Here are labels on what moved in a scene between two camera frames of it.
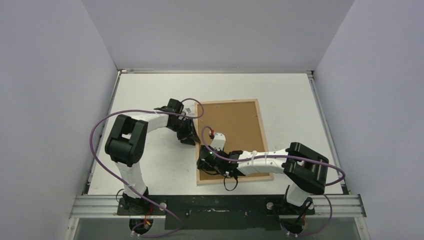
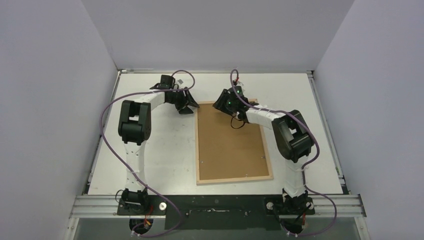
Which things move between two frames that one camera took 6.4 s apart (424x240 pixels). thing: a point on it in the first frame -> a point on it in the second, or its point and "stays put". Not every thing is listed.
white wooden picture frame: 199,182 stays put
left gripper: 189,136 -> 186,100
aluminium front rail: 325,206 stays put
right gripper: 205,162 -> 224,105
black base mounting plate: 218,212 stays put
